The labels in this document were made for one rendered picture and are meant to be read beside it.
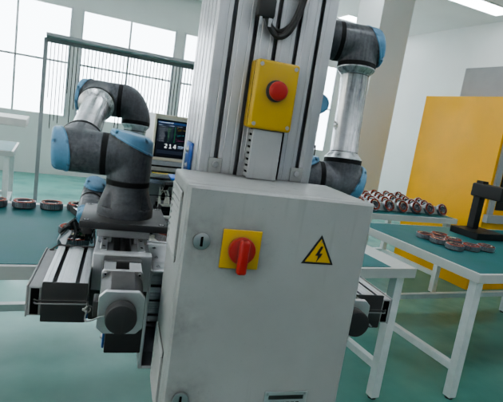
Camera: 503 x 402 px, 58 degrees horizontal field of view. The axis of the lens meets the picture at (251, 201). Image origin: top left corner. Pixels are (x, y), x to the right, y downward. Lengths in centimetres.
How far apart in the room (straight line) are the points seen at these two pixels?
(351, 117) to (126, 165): 67
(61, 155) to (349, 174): 80
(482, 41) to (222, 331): 748
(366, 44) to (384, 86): 455
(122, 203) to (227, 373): 58
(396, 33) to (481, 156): 190
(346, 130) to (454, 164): 400
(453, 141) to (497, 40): 276
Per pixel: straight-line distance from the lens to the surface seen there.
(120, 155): 125
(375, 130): 596
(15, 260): 181
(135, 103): 165
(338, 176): 139
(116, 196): 127
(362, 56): 145
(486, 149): 514
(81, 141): 126
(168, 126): 210
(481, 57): 797
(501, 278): 281
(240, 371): 88
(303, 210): 79
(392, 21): 610
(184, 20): 871
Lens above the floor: 134
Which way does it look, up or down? 10 degrees down
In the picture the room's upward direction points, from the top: 9 degrees clockwise
